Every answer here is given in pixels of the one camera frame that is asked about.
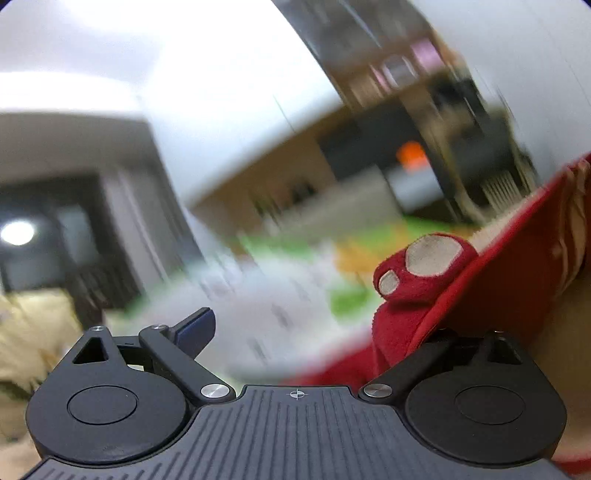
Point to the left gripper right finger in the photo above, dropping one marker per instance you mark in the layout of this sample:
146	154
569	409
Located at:
397	381

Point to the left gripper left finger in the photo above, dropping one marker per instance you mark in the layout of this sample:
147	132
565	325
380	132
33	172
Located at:
173	350

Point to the red fleece hooded jacket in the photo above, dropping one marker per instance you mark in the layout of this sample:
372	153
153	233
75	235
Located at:
511	398

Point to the colourful cartoon play mat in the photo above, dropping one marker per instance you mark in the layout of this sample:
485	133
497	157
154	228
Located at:
282	307

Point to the cream plush toy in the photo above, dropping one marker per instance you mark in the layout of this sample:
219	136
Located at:
37	329

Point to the round ceiling lamp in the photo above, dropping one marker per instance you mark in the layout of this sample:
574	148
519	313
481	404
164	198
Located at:
17	232

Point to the orange object on desk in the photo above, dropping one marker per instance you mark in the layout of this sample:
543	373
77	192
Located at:
413	157

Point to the beige office chair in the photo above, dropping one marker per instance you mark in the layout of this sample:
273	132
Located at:
481	168

